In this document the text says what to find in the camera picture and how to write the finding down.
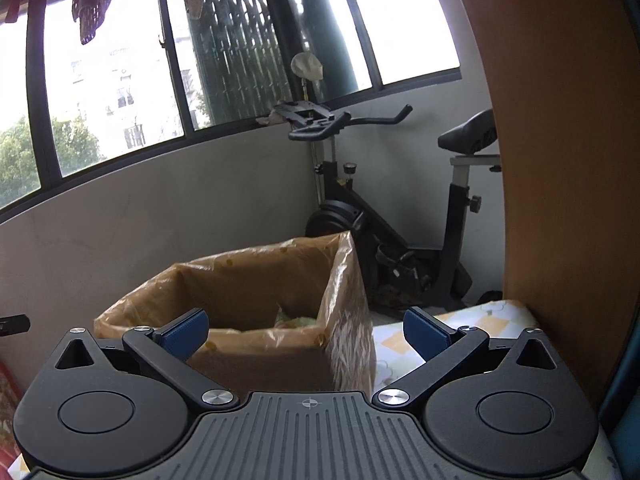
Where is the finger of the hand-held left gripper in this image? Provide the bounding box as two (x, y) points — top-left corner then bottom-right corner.
(0, 314), (30, 336)

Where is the red patterned cloth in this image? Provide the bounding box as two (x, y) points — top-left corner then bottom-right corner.
(0, 360), (25, 458)

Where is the cloth-wrapped pole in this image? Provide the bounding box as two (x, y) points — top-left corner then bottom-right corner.
(290, 52), (324, 103)

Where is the pale green snack packet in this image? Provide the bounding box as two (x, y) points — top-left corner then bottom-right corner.
(276, 306), (321, 328)

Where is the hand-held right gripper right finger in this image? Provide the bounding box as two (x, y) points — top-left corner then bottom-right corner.
(371, 306), (569, 408)

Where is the wooden board panel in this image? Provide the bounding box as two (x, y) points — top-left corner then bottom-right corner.
(445, 0), (632, 401)

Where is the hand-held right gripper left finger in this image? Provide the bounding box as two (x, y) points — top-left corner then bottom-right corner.
(51, 308), (241, 408)

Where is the black exercise bike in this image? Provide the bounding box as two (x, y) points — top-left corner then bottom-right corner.
(272, 101), (501, 318)

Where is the taped cardboard box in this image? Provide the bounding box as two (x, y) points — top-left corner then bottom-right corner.
(94, 230), (378, 396)

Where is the green lattice screen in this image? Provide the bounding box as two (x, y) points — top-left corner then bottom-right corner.
(189, 0), (297, 128)

